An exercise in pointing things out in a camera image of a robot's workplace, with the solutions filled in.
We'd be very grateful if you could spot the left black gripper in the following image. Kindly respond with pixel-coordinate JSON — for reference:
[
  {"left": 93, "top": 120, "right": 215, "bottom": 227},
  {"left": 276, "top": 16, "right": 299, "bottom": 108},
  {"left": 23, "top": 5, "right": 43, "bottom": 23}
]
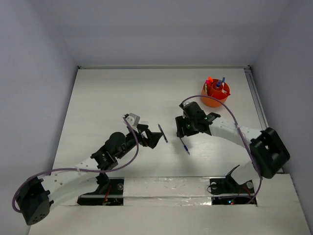
[{"left": 116, "top": 124, "right": 161, "bottom": 159}]

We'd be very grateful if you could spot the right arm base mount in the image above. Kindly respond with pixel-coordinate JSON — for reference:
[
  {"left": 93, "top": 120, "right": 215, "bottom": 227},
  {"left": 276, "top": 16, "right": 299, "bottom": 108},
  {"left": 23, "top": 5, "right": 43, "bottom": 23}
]
[{"left": 207, "top": 165, "right": 257, "bottom": 205}]

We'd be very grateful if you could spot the silver taped front rail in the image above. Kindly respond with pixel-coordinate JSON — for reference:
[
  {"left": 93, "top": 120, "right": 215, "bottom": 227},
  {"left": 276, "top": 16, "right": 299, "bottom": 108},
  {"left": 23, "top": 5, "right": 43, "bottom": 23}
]
[{"left": 123, "top": 177, "right": 212, "bottom": 207}]

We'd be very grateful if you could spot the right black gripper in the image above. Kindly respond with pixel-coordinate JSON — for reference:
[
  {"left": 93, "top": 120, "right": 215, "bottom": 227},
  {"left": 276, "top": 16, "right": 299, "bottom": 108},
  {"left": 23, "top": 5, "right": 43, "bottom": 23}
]
[{"left": 175, "top": 115, "right": 199, "bottom": 138}]

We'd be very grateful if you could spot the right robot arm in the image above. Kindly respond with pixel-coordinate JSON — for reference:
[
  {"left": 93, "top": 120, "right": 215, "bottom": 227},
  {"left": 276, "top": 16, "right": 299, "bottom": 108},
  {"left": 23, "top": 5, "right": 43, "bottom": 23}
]
[{"left": 175, "top": 101, "right": 290, "bottom": 192}]

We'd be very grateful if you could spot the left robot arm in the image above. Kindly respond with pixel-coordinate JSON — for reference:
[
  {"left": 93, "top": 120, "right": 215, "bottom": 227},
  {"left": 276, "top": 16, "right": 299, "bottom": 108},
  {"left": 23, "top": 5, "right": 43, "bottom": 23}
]
[{"left": 12, "top": 124, "right": 164, "bottom": 225}]

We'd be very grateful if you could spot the orange round pen holder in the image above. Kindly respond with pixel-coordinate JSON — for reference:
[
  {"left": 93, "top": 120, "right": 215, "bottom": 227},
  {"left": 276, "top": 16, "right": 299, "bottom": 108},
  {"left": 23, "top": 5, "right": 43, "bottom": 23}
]
[{"left": 201, "top": 78, "right": 230, "bottom": 108}]

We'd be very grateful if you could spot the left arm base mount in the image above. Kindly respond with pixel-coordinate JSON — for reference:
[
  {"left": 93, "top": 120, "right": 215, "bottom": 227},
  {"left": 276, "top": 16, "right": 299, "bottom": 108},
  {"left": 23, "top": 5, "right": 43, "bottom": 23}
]
[{"left": 77, "top": 174, "right": 124, "bottom": 206}]

